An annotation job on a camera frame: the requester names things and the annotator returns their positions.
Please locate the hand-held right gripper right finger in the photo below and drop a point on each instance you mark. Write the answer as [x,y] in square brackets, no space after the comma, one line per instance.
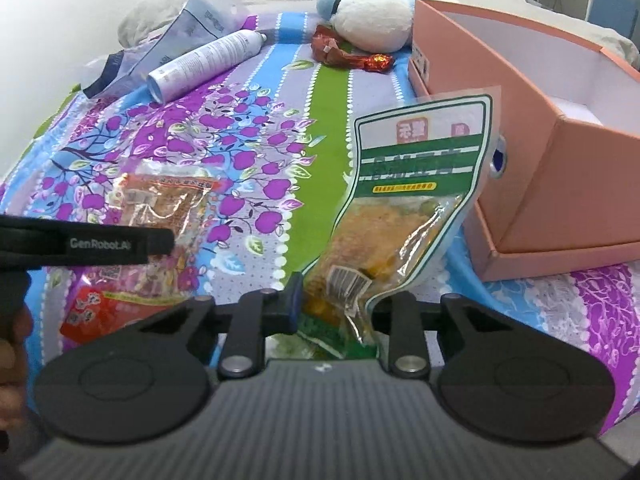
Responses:
[409,330]

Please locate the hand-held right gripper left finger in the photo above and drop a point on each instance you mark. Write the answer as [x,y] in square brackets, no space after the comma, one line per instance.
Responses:
[289,305]

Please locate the clear orange snack packet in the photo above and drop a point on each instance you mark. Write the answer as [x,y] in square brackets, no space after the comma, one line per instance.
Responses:
[155,210]

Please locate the green white snack packet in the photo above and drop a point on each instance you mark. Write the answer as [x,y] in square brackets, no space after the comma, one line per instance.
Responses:
[415,200]

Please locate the pink cardboard box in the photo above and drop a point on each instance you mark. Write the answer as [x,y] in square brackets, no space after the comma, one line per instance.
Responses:
[550,170]

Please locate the person's left hand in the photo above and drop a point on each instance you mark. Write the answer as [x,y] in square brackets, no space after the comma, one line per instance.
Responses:
[12,385]

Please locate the white spray can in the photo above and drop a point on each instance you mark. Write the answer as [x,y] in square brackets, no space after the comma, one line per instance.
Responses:
[205,62]

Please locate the clear plastic bag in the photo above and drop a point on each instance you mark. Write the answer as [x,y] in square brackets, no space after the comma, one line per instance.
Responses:
[175,25]

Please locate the grey blanket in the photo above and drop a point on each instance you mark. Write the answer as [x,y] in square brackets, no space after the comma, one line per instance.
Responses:
[160,10]

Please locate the red gold candy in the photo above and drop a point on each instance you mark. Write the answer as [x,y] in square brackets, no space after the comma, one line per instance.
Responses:
[378,63]

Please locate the red brown snack wrapper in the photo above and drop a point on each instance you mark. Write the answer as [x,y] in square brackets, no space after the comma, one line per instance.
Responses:
[332,47]

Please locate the white plush toy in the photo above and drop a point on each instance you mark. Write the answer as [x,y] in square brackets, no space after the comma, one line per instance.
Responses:
[372,17]

